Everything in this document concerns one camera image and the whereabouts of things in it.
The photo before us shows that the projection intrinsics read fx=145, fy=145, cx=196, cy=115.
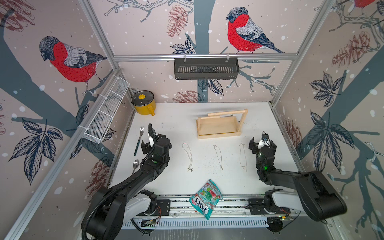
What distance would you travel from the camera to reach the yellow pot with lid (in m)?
1.09

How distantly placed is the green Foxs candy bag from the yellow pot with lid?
652 mm

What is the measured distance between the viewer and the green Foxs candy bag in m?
0.72

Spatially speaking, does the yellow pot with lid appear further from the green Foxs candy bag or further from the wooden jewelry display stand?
the green Foxs candy bag

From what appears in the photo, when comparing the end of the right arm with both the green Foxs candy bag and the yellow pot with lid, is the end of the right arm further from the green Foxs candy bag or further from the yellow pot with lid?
the yellow pot with lid

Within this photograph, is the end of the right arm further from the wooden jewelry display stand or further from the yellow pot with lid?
the yellow pot with lid

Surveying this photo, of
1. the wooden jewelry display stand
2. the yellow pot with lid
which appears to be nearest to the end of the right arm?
the wooden jewelry display stand
